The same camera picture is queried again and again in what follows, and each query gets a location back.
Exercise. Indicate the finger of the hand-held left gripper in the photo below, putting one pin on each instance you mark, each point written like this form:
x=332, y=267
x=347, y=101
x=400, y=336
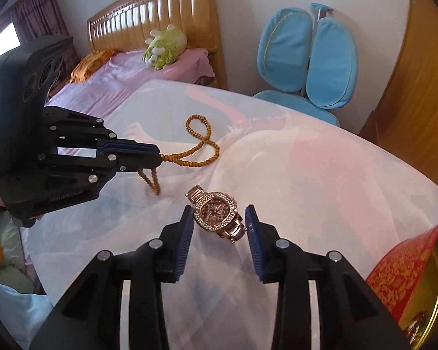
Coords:
x=138, y=162
x=131, y=147

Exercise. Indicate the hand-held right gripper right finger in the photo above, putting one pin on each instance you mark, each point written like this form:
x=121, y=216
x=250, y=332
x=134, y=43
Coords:
x=253, y=240

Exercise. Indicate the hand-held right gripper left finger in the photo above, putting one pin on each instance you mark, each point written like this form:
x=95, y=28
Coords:
x=184, y=240

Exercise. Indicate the rose gold wristwatch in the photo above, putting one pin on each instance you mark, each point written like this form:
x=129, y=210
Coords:
x=217, y=209

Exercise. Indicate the red and gold round tin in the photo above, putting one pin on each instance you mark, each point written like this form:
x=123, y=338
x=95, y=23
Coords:
x=398, y=273

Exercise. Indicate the dark red curtain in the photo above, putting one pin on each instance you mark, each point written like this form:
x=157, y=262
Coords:
x=36, y=20

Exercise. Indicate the pink bed sheet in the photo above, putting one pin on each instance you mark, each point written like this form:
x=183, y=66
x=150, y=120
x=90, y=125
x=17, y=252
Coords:
x=113, y=76

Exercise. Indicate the orange cloth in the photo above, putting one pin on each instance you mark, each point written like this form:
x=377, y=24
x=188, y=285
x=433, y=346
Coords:
x=89, y=63

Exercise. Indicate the white tablecloth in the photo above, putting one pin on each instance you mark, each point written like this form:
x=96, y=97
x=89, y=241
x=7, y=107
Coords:
x=314, y=160

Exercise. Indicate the green plush toy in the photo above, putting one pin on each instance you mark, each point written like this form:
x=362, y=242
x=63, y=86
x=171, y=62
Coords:
x=164, y=49

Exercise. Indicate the wooden bed headboard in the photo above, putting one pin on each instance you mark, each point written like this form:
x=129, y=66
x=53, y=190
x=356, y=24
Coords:
x=146, y=18

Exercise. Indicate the pale green pillow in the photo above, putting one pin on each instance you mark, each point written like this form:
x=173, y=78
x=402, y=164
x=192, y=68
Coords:
x=16, y=262

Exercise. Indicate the light blue chair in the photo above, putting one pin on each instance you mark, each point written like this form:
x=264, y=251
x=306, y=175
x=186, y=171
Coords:
x=288, y=54

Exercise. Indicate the light blue cloth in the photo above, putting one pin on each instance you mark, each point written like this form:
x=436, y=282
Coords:
x=11, y=313

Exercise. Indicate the wooden wardrobe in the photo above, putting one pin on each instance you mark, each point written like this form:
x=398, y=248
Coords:
x=423, y=80

